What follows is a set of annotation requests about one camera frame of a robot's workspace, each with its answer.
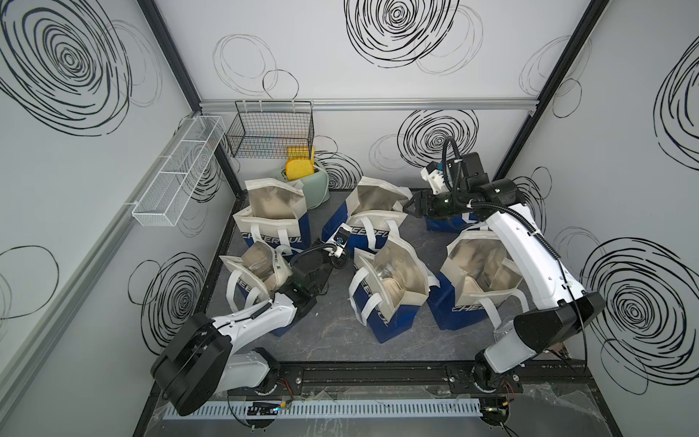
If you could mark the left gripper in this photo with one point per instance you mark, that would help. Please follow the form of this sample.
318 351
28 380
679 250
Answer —
340 260

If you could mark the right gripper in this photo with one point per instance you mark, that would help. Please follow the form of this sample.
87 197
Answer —
422 204

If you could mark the takeout bag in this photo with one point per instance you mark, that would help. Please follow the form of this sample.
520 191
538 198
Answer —
455 224
254 297
476 278
373 211
277 215
389 288

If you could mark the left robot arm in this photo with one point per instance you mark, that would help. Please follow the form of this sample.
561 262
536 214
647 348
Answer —
202 359

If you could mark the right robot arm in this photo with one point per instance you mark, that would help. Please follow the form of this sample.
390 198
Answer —
563 308

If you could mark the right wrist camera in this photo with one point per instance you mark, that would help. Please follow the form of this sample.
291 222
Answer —
435 176

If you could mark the black wire basket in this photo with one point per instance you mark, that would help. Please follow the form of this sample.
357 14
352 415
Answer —
271 130

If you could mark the white wire shelf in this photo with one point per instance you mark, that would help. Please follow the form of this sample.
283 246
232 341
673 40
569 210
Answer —
185 162

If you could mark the grey cable duct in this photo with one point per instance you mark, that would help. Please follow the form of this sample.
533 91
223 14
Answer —
339 409

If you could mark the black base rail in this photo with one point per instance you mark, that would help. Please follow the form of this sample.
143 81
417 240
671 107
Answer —
454 376

